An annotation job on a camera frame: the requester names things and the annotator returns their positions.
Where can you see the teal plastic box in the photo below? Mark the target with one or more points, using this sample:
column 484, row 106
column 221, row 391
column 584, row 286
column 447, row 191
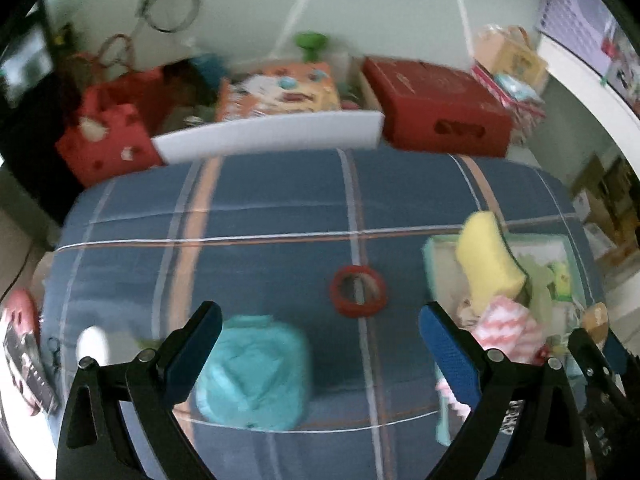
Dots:
column 255, row 375

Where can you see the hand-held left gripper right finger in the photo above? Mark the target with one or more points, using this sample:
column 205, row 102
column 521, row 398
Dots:
column 450, row 355

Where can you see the golden fan-shaped card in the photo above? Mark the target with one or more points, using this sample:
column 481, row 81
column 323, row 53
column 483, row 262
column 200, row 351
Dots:
column 595, row 317

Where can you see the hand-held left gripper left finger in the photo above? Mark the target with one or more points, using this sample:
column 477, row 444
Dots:
column 192, row 355

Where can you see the white chair back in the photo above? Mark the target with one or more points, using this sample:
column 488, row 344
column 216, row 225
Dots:
column 275, row 135

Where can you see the plastic water bottle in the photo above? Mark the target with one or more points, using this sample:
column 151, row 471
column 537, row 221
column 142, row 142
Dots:
column 210, row 67

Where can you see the brown cardboard box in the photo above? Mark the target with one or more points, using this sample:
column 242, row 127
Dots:
column 605, row 200

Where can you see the green plastic knob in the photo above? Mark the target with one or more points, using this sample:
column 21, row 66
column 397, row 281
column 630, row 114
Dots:
column 310, row 42

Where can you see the pink striped cloth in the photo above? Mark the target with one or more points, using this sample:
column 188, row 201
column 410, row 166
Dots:
column 505, row 325

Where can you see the white tray with green rim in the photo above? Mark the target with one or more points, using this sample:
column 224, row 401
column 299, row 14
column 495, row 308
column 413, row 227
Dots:
column 540, row 252

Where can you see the light blue packet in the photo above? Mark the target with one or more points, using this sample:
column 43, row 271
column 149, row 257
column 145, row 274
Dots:
column 517, row 86

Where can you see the dark cabinet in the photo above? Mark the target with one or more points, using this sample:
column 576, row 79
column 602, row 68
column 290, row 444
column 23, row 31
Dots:
column 30, row 150

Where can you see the red patterned gift box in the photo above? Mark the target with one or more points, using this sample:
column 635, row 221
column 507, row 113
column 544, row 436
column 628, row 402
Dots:
column 525, row 110

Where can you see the small green carton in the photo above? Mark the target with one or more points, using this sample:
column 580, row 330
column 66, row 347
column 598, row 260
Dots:
column 561, row 280

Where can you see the white pill bottle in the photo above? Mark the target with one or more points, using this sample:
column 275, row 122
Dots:
column 92, row 345

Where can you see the red tape roll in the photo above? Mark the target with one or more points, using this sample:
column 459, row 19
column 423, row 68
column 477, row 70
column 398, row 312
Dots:
column 357, row 312

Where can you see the red cardboard box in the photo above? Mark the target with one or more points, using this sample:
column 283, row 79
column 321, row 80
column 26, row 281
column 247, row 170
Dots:
column 430, row 95

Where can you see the beige gift bag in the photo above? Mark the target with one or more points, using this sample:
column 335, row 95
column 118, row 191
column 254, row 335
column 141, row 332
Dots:
column 510, row 50

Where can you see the yellow and green sponge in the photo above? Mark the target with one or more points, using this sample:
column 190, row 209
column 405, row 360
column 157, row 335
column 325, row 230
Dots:
column 485, row 265

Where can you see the yellow-green cloth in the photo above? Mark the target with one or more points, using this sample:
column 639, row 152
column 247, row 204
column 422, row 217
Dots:
column 542, row 295

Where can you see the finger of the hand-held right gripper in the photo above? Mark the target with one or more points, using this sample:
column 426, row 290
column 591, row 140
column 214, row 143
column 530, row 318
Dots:
column 616, row 355
column 592, row 365

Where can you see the wall calendar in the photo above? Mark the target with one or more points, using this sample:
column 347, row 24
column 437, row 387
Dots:
column 580, row 15

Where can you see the red felt bag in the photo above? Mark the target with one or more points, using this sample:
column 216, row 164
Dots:
column 105, row 140

